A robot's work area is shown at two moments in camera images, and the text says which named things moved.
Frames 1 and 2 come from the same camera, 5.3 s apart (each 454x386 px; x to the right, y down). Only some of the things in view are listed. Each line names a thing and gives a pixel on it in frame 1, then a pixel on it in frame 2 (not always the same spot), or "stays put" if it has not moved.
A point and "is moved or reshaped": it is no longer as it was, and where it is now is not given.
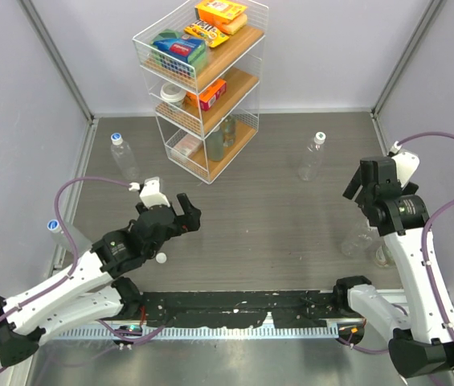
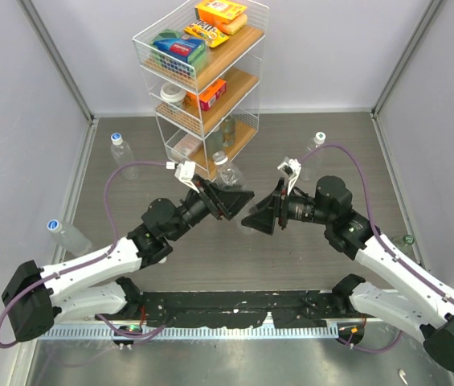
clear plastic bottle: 124,157 stays put
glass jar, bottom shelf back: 229,132 stays put
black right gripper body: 362,200 → 294,207
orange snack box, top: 217,12 stays put
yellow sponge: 235,25 stays put
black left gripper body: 176,229 → 201,204
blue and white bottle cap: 116,139 stays put
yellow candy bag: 208,32 stays put
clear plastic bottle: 308,168 stays put
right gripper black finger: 354,184 → 262,216
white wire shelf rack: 202,67 stays put
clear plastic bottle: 352,245 is moved or reshaped
